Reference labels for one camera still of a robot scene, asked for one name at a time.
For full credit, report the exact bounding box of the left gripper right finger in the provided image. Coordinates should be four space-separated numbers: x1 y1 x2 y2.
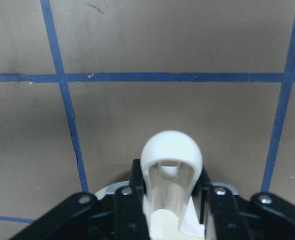
192 169 295 240

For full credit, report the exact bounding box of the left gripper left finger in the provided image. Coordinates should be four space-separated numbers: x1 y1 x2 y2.
12 159 150 240

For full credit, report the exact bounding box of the beige dustpan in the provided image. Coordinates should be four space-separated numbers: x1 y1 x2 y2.
93 129 206 240

